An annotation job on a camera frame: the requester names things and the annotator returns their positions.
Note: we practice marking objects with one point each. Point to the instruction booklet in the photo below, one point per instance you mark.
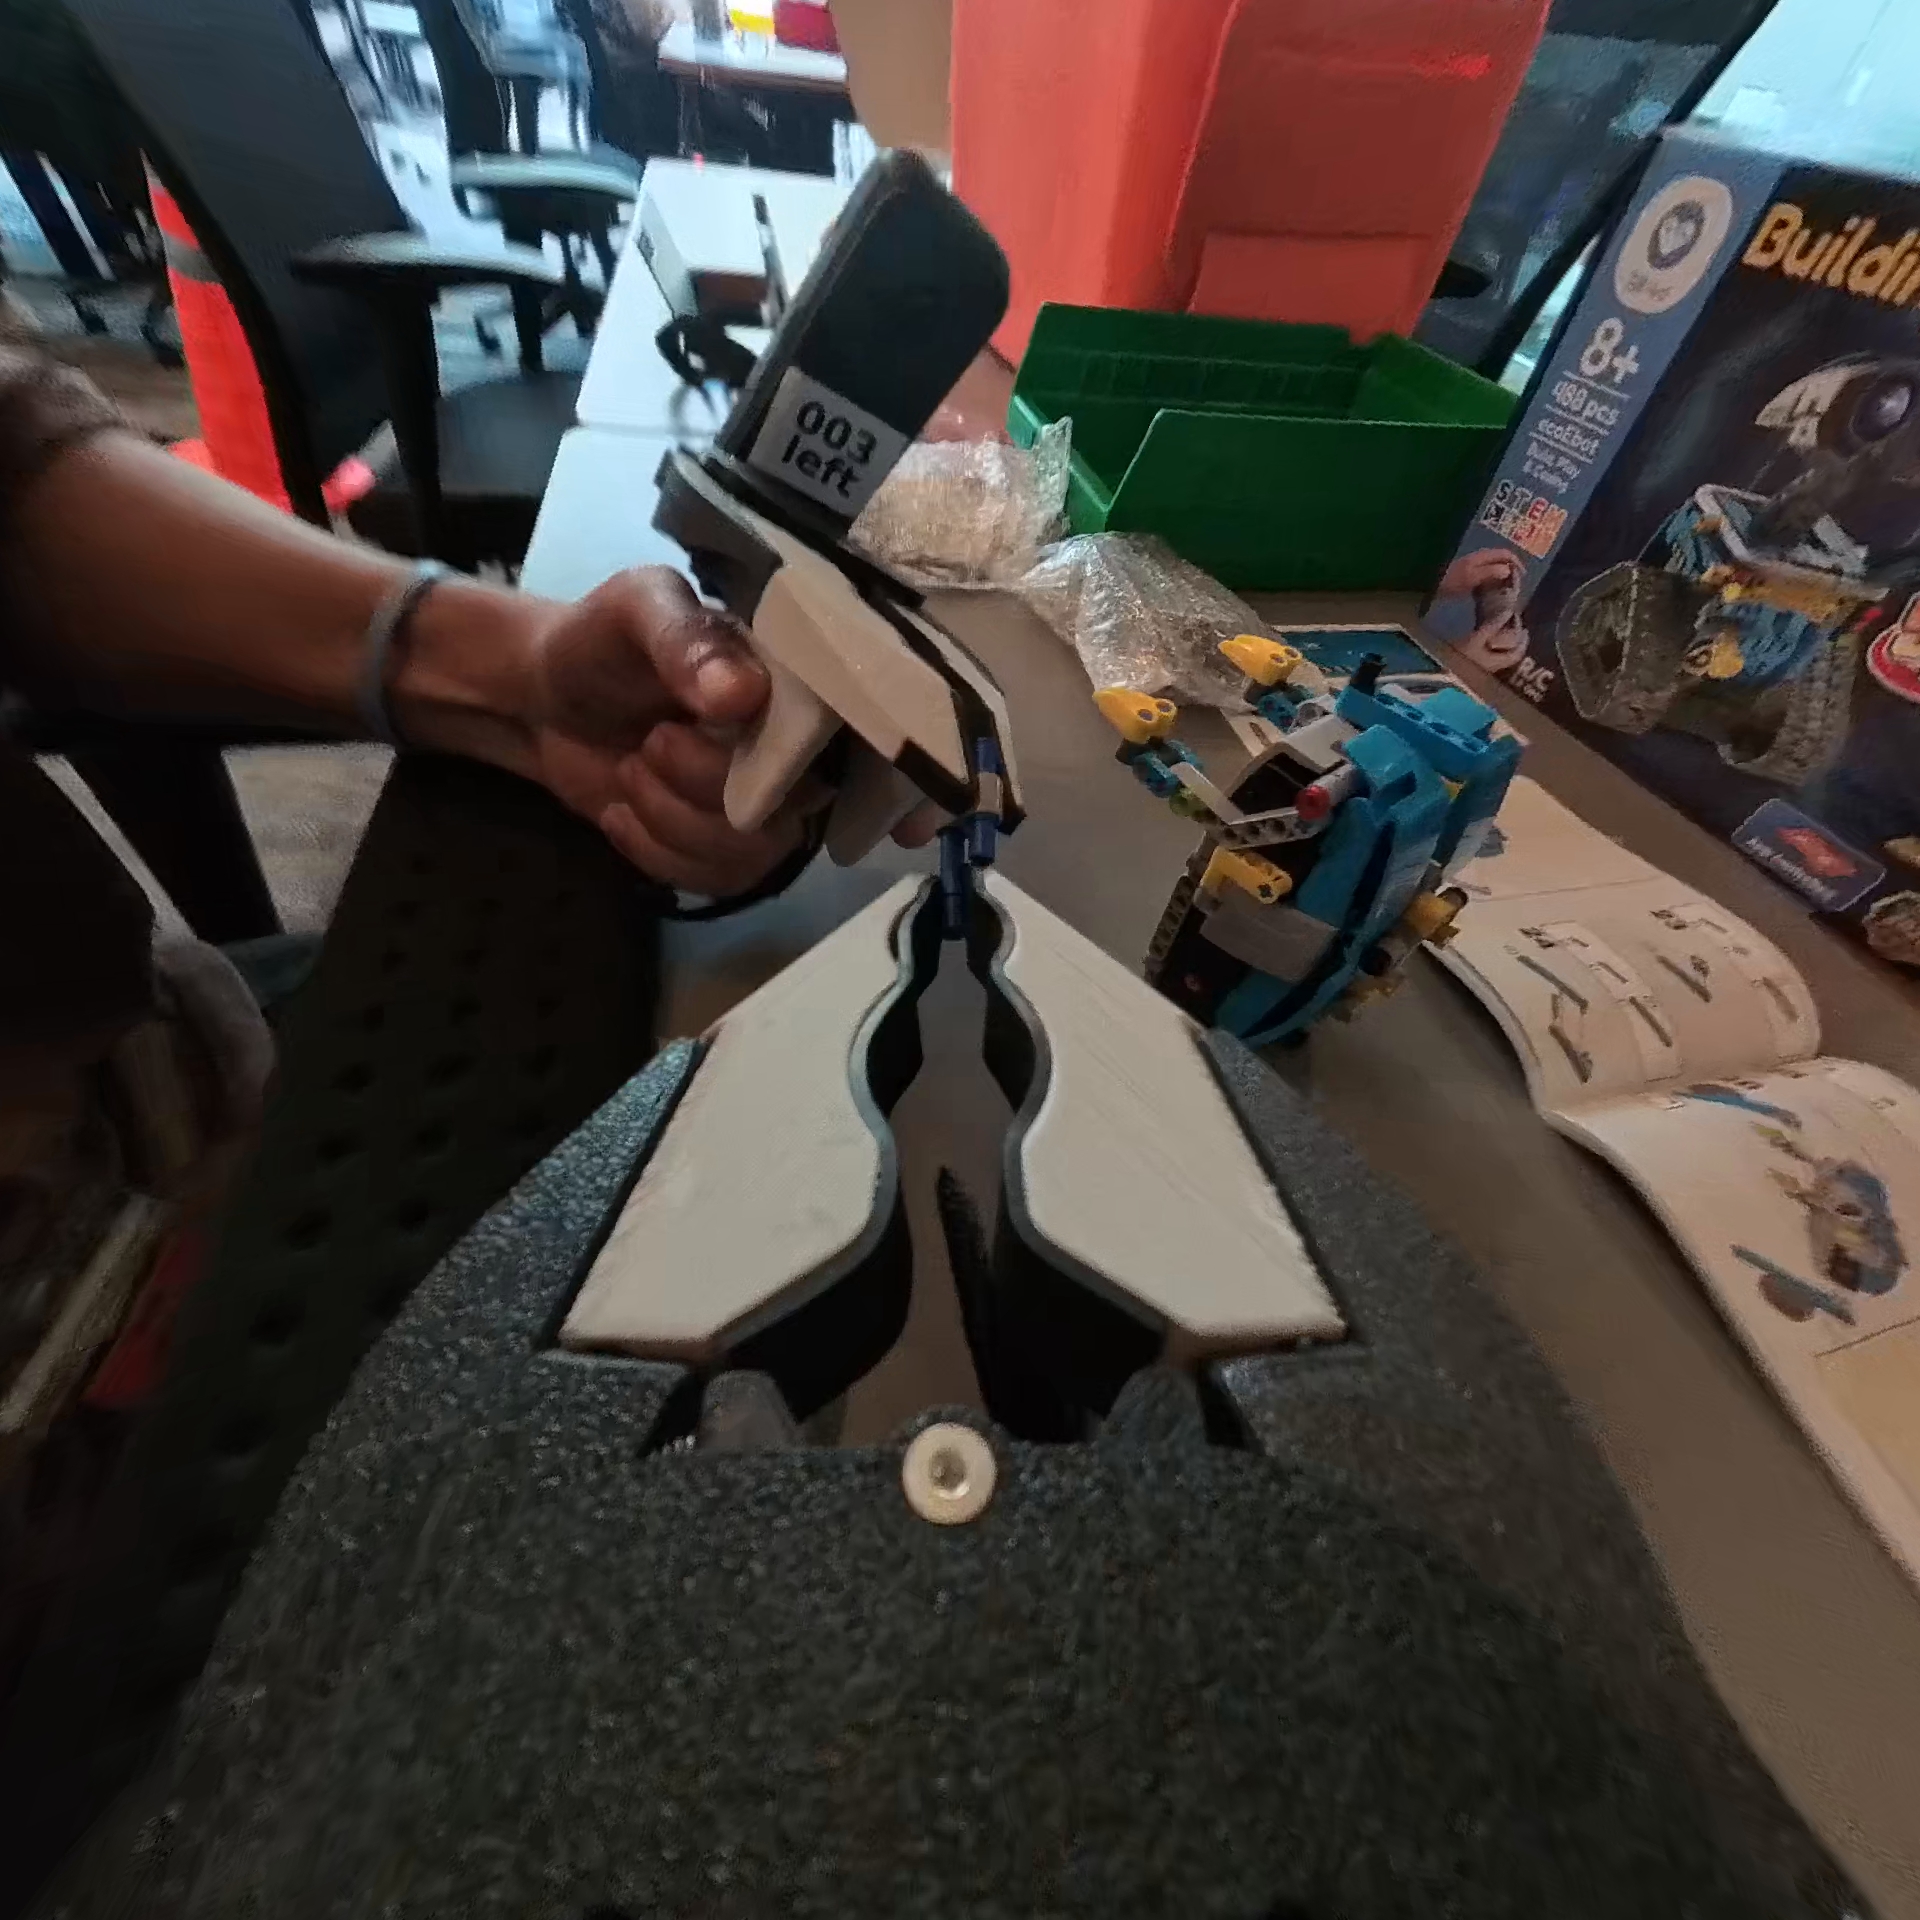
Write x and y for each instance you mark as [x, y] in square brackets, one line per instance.
[1726, 1081]

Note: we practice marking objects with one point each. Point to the toy brick robot model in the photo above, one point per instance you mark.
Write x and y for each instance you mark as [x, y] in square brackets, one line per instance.
[1396, 841]

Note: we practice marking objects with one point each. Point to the blue toy set box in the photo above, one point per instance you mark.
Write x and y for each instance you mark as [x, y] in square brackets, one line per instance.
[1726, 525]

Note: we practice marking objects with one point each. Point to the person's left hand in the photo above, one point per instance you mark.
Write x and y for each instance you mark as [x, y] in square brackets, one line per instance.
[630, 706]

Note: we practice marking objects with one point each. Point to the sticker sheet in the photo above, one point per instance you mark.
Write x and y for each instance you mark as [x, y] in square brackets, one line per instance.
[1365, 654]

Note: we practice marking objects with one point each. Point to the orange storage bin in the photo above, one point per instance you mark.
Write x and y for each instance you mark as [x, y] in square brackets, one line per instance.
[1080, 150]

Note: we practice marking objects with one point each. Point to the grey wristband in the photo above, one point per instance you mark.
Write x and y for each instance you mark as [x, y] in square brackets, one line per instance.
[393, 643]

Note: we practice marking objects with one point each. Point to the small white box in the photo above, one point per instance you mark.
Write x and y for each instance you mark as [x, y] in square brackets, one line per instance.
[689, 255]

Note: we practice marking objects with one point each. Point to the green storage bin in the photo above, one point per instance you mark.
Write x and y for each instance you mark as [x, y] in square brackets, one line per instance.
[1275, 495]

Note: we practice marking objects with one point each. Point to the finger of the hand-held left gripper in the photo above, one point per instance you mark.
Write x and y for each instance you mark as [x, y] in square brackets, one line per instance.
[865, 658]
[976, 688]

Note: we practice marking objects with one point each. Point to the black office chair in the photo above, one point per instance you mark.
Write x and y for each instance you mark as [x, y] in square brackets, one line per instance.
[1590, 150]
[421, 270]

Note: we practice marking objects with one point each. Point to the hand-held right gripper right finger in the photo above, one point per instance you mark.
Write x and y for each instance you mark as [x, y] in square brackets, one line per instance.
[1155, 1186]

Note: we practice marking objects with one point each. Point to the person's left forearm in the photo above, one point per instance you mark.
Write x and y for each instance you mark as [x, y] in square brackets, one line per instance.
[225, 570]

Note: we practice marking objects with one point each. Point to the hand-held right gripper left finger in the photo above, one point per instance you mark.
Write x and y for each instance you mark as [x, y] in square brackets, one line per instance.
[736, 1199]

